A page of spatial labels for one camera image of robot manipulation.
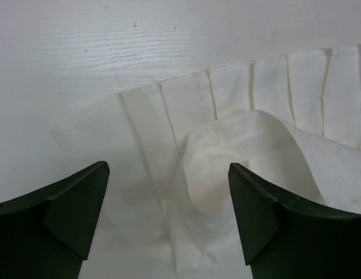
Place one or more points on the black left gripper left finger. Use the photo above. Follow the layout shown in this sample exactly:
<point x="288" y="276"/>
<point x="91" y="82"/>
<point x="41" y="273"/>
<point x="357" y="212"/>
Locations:
<point x="48" y="233"/>

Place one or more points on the white pleated skirt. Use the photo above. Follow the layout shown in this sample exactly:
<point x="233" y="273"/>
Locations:
<point x="294" y="120"/>

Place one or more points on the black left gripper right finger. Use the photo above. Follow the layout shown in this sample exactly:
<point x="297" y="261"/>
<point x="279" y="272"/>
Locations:
<point x="284" y="235"/>

